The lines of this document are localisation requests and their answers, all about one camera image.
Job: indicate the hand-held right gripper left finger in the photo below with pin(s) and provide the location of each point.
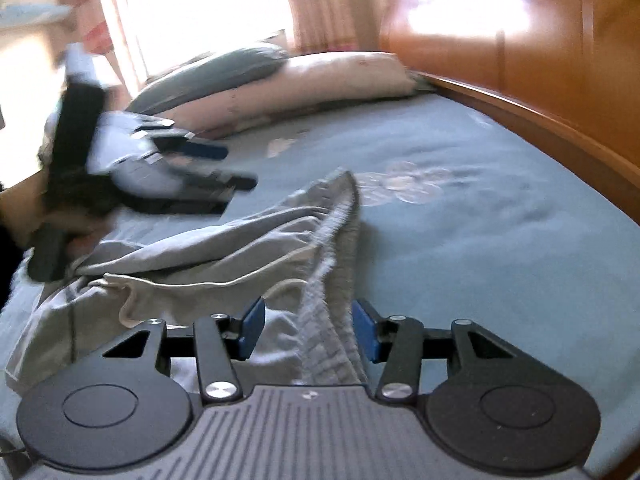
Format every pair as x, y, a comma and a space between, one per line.
252, 327

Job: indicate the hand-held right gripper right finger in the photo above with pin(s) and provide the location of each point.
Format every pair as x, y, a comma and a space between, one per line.
362, 330

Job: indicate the teal floral bed sheet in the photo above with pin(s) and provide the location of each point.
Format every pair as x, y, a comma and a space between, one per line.
450, 235

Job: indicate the teal pillow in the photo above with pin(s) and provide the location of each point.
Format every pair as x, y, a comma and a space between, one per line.
210, 77

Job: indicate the wooden headboard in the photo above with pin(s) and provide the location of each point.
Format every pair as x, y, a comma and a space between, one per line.
525, 60

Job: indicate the person's left hand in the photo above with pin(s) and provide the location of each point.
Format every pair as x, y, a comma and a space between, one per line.
87, 240

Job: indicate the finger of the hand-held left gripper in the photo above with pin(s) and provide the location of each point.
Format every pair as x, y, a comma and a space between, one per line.
205, 150
235, 182

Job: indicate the pink striped curtain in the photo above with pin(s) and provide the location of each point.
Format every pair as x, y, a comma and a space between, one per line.
320, 10

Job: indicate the grey sweatpants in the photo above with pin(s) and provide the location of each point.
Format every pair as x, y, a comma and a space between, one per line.
200, 250

